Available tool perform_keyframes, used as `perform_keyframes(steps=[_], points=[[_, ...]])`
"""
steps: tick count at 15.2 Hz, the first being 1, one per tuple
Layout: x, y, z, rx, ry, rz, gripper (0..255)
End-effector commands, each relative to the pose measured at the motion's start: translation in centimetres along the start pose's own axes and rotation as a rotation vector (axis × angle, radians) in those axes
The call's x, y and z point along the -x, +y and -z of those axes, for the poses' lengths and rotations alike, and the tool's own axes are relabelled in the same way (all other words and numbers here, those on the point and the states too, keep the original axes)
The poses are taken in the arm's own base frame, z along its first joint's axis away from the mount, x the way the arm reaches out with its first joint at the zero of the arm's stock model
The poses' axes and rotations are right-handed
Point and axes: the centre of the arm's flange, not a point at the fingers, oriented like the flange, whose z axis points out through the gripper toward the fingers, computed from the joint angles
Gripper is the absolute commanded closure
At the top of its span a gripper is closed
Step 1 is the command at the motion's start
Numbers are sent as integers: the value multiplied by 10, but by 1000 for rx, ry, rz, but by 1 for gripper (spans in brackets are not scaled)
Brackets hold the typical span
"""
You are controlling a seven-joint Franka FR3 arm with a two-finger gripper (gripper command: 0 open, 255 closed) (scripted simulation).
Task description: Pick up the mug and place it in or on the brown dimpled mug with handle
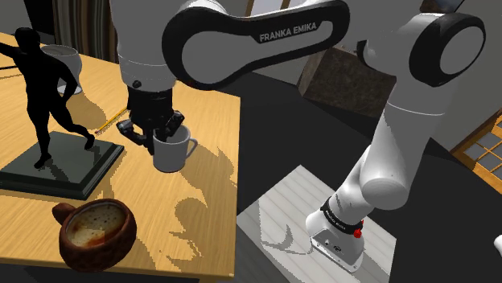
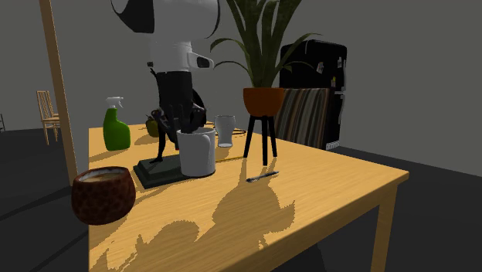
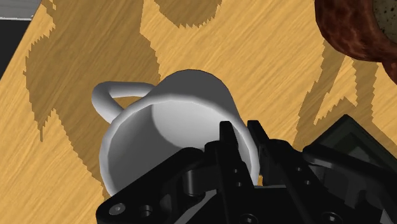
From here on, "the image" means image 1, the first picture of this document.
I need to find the dark brown cabinet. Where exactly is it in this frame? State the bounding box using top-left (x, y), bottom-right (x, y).
top-left (297, 45), bottom-right (398, 119)

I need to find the striped brown curtain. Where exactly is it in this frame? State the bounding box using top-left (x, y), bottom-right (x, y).
top-left (52, 0), bottom-right (119, 64)

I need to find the brown bowl of soup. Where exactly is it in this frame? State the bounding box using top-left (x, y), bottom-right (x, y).
top-left (51, 198), bottom-right (138, 273)

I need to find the black human figure on base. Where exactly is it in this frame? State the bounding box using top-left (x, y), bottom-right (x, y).
top-left (0, 27), bottom-right (126, 201)

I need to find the light wooden table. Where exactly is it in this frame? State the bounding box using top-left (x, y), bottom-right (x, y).
top-left (0, 31), bottom-right (242, 283)

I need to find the grey planked robot stand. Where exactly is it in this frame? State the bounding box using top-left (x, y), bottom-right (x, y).
top-left (235, 164), bottom-right (397, 283)

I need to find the white mug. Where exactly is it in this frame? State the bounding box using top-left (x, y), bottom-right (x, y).
top-left (151, 125), bottom-right (199, 174)

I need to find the yellow pencil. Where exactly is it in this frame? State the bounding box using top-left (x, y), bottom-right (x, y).
top-left (93, 105), bottom-right (129, 134)

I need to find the white goblet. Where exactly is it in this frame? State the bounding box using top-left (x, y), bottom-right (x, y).
top-left (40, 43), bottom-right (84, 96)

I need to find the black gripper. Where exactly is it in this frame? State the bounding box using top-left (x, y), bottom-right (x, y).
top-left (116, 86), bottom-right (186, 156)

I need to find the wooden framed glass door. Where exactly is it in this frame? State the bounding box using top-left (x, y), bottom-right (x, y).
top-left (449, 109), bottom-right (502, 195)

